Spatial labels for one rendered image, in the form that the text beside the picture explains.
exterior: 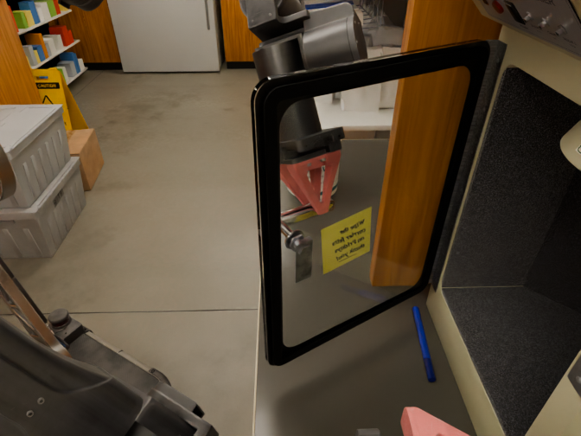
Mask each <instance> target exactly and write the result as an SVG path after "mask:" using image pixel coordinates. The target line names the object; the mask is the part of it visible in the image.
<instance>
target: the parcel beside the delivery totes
mask: <svg viewBox="0 0 581 436"><path fill-rule="evenodd" d="M66 133H67V141H68V147H69V151H70V157H80V158H79V160H80V174H81V178H82V183H83V189H84V191H88V190H92V188H93V185H94V183H95V181H96V179H97V177H98V175H99V173H100V171H101V169H102V166H103V164H104V159H103V157H102V153H101V150H100V148H99V142H98V139H97V136H96V133H95V130H94V129H80V130H66Z"/></svg>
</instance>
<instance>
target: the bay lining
mask: <svg viewBox="0 0 581 436"><path fill-rule="evenodd" d="M580 120H581V106H580V105H579V104H577V103H575V102H574V101H572V100H570V99H568V98H567V97H565V96H564V95H563V94H561V93H559V92H557V91H556V90H554V89H552V88H551V87H549V86H548V85H546V84H544V83H543V82H541V81H540V80H537V79H536V78H534V77H533V76H532V75H530V74H528V73H526V72H525V71H523V70H521V69H520V68H518V67H507V69H506V70H505V71H504V73H503V74H502V77H501V81H500V84H499V86H498V90H497V93H496V96H495V101H494V104H493V107H492V111H491V113H490V117H489V120H488V125H487V128H486V131H485V134H484V137H483V141H482V146H481V149H480V151H479V155H478V158H477V161H476V166H475V169H474V172H473V176H472V178H471V182H470V185H469V190H468V193H467V196H466V199H465V202H464V205H463V211H462V213H461V216H460V220H459V222H458V226H457V229H456V234H455V237H454V240H453V243H452V247H451V250H450V255H449V258H448V261H447V264H446V267H445V270H444V276H443V278H442V287H480V286H525V287H526V288H528V289H530V290H532V291H534V292H537V293H538V294H541V295H543V296H545V297H547V298H549V299H551V300H553V301H555V302H558V303H560V304H562V305H564V306H566V307H568V308H570V309H572V310H574V311H577V312H579V313H581V171H580V170H579V169H578V168H576V167H575V166H574V165H573V164H572V163H570V161H569V160H568V159H567V158H566V157H565V155H564V154H563V152H562V150H561V149H560V140H561V138H562V137H563V136H564V135H565V134H566V133H567V132H568V131H569V130H570V129H571V128H572V127H573V126H574V125H575V124H576V123H577V122H579V121H580Z"/></svg>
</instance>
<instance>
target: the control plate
mask: <svg viewBox="0 0 581 436"><path fill-rule="evenodd" d="M479 1H480V3H481V4H482V6H483V8H484V9H485V10H486V11H487V13H488V15H489V16H492V17H493V18H495V19H497V20H500V21H502V22H504V23H506V24H509V25H511V26H513V27H515V28H517V29H520V30H522V31H524V32H526V33H528V34H530V35H533V36H535V37H538V38H540V39H541V40H543V41H545V42H549V43H551V44H552V45H554V46H557V47H559V48H562V49H563V50H566V51H568V52H570V53H572V54H574V55H577V56H579V57H581V20H580V19H579V17H578V14H577V12H576V10H575V9H574V7H573V6H572V4H571V1H570V0H506V1H509V2H511V3H513V4H514V6H515V8H516V9H517V10H518V12H519V14H520V16H521V17H522V19H523V18H525V17H526V13H527V12H528V13H529V14H530V15H531V16H532V17H533V21H532V22H531V21H530V20H529V21H528V22H525V24H526V25H524V24H522V23H519V22H516V21H515V20H514V18H513V17H512V15H511V13H510V12H509V10H508V8H507V6H506V5H505V3H504V0H496V1H497V2H498V3H499V4H500V5H501V6H502V8H503V9H504V12H502V13H501V14H499V13H498V12H497V11H496V10H495V9H494V7H493V6H492V2H493V1H494V0H487V1H488V3H489V5H487V4H485V3H484V2H483V0H479ZM541 18H544V19H545V20H547V22H548V24H549V25H550V26H549V27H548V28H547V27H546V26H545V27H544V28H543V29H540V27H539V26H538V25H539V24H540V23H541V20H540V19H541ZM560 24H561V25H562V26H563V27H564V28H565V29H566V31H567V34H566V35H564V34H562V35H560V36H557V35H556V34H555V31H557V30H558V29H559V28H558V26H559V25H560Z"/></svg>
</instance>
